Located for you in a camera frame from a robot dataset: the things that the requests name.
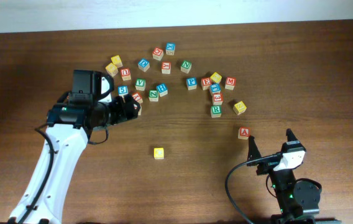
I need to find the green Z block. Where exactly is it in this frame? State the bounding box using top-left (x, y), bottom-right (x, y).
top-left (149, 90), bottom-right (159, 102)

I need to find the blue block near E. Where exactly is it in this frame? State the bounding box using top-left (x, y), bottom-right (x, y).
top-left (209, 83), bottom-right (221, 95)

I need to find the red K block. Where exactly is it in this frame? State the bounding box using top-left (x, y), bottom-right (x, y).
top-left (161, 62), bottom-right (172, 74)

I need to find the red 3 block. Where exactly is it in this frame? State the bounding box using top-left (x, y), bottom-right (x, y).
top-left (212, 93), bottom-right (224, 106)

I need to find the red M block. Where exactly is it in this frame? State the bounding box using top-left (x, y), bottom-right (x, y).
top-left (225, 77), bottom-right (236, 90)

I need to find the blue X block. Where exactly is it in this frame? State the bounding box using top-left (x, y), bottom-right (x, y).
top-left (165, 42), bottom-right (176, 55)

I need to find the green N block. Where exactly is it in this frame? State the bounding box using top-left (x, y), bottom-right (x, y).
top-left (181, 60), bottom-right (192, 73)

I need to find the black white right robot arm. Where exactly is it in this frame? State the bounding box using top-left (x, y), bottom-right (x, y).
top-left (247, 129), bottom-right (322, 223)

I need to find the yellow C block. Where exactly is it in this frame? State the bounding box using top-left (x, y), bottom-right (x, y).
top-left (154, 147), bottom-right (165, 159)

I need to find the red U block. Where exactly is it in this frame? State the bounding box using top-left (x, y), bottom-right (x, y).
top-left (120, 68), bottom-right (131, 81)

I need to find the red G block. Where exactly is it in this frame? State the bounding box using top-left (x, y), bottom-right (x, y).
top-left (152, 47), bottom-right (164, 61)

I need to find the green R block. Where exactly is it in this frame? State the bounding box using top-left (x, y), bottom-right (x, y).
top-left (211, 105), bottom-right (222, 118)

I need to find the blue H block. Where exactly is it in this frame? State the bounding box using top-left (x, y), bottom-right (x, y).
top-left (157, 83), bottom-right (168, 97)

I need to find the red A block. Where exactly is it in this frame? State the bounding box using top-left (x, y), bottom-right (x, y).
top-left (238, 127), bottom-right (250, 139)

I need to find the blue D block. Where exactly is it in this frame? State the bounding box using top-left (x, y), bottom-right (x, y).
top-left (138, 58), bottom-right (150, 72)

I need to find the green V block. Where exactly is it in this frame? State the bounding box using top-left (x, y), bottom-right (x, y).
top-left (135, 78), bottom-right (146, 91)

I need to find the blue P block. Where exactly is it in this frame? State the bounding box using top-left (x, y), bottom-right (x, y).
top-left (186, 77), bottom-right (197, 90)

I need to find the yellow block upper left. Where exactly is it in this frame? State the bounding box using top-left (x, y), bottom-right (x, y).
top-left (111, 55), bottom-right (123, 68)

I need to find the red E block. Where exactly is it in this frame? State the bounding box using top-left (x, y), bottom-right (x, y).
top-left (201, 77), bottom-right (212, 90)

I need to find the blue 5 block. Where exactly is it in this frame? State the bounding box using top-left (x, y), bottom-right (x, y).
top-left (117, 85), bottom-right (129, 97)

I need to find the yellow S block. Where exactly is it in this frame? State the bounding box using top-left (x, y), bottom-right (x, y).
top-left (233, 101), bottom-right (247, 115)

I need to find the red I block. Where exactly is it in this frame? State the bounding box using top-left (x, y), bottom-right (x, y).
top-left (138, 106), bottom-right (142, 116)

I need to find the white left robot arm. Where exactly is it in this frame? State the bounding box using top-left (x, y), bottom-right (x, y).
top-left (8, 94), bottom-right (140, 223)

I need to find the red Y block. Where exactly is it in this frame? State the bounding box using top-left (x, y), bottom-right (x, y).
top-left (132, 93), bottom-right (143, 104)

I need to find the yellow block near E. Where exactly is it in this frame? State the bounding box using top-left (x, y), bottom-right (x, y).
top-left (210, 72), bottom-right (222, 84)

